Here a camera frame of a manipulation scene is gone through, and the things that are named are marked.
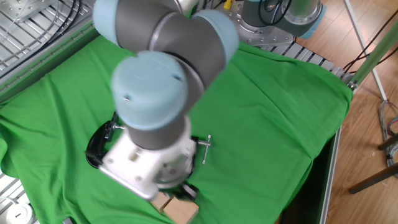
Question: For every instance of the dark wooden leg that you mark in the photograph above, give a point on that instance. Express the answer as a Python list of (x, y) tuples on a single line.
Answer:
[(373, 179), (388, 142)]

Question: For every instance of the white tripod leg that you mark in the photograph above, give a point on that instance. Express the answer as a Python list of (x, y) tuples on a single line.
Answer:
[(365, 48)]

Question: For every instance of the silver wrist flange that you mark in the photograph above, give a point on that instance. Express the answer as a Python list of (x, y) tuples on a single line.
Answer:
[(177, 171)]

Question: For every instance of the green frame post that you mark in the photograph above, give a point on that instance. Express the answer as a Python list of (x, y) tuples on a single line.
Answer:
[(373, 57)]

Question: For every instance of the green cloth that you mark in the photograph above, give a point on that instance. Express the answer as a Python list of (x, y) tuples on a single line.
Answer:
[(264, 124)]

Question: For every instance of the aluminium mounting plate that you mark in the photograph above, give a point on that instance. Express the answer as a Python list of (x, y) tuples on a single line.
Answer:
[(25, 9)]

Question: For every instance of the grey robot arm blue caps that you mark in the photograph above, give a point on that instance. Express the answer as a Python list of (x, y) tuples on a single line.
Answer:
[(149, 90)]

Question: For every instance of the wooden block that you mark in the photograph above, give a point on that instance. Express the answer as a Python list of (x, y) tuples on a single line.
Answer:
[(160, 202), (182, 213)]

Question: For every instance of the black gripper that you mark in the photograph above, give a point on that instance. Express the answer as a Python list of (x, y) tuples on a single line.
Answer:
[(186, 193)]

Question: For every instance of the white round puck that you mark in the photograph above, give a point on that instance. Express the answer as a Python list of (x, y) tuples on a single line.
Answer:
[(18, 214)]

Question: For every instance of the yellow connector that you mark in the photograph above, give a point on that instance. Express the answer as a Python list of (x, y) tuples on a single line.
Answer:
[(228, 4)]

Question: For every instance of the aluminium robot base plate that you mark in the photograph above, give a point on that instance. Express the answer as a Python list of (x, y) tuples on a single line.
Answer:
[(264, 37)]

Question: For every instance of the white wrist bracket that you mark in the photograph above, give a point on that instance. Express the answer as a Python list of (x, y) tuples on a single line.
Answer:
[(140, 161)]

